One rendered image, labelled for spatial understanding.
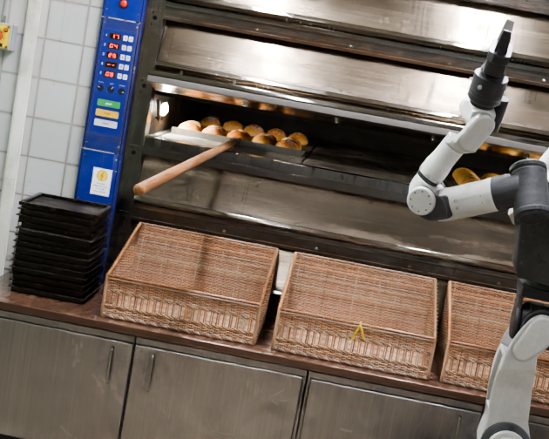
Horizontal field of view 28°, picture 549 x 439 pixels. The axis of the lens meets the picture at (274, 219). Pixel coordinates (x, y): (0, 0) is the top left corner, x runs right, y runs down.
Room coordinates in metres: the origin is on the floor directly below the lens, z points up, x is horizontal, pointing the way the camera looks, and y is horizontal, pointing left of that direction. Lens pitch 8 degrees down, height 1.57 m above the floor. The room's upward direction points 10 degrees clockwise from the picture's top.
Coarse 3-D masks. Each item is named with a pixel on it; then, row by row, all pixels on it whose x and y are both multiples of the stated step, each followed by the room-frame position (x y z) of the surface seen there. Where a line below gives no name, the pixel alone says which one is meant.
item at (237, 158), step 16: (144, 144) 4.19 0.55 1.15; (160, 144) 4.19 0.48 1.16; (176, 144) 4.18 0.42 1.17; (192, 144) 4.21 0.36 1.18; (224, 160) 4.17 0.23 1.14; (240, 160) 4.17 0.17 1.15; (256, 160) 4.16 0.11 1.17; (272, 160) 4.16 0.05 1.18; (320, 176) 4.15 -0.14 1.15; (336, 176) 4.14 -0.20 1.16; (352, 176) 4.14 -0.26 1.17; (368, 176) 4.18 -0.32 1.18; (400, 192) 4.13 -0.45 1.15
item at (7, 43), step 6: (0, 24) 4.16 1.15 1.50; (6, 24) 4.16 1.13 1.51; (12, 24) 4.17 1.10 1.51; (0, 30) 4.16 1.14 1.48; (12, 30) 4.17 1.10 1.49; (6, 36) 4.16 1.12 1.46; (12, 36) 4.18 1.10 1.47; (0, 42) 4.16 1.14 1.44; (6, 42) 4.16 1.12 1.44; (12, 42) 4.19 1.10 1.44; (0, 48) 4.16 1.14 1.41; (6, 48) 4.16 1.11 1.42; (12, 48) 4.20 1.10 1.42
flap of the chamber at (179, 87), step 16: (160, 80) 4.04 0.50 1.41; (176, 80) 4.04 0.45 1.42; (192, 96) 4.21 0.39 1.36; (208, 96) 4.12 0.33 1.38; (224, 96) 4.05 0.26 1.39; (240, 96) 4.02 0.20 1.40; (256, 96) 4.02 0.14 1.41; (288, 112) 4.15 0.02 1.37; (304, 112) 4.08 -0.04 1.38; (320, 112) 4.00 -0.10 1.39; (336, 112) 4.00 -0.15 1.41; (352, 112) 4.00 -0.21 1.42; (368, 128) 4.17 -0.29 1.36; (384, 128) 4.08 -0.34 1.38; (400, 128) 4.01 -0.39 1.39; (416, 128) 3.98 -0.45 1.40; (432, 128) 3.98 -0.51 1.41; (496, 144) 3.96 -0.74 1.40; (512, 144) 3.96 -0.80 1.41; (528, 144) 3.96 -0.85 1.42
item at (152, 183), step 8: (224, 144) 4.13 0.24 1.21; (232, 144) 4.28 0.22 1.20; (208, 152) 3.74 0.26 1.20; (216, 152) 3.89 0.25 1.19; (192, 160) 3.43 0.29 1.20; (200, 160) 3.55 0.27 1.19; (176, 168) 3.17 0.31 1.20; (184, 168) 3.26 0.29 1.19; (160, 176) 2.94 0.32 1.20; (168, 176) 3.02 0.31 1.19; (176, 176) 3.16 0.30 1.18; (144, 184) 2.74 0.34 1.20; (152, 184) 2.82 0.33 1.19; (160, 184) 2.93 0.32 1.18; (136, 192) 2.71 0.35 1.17; (144, 192) 2.72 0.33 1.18
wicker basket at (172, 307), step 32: (128, 256) 4.00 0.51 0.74; (160, 256) 4.12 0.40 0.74; (192, 256) 4.12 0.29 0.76; (224, 256) 4.12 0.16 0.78; (256, 256) 4.11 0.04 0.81; (128, 288) 3.69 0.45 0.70; (160, 288) 3.68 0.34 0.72; (192, 288) 4.08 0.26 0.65; (256, 288) 4.09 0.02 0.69; (128, 320) 3.68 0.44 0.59; (160, 320) 3.68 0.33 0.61; (192, 320) 3.68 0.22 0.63; (224, 320) 3.91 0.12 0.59; (256, 320) 3.66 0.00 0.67
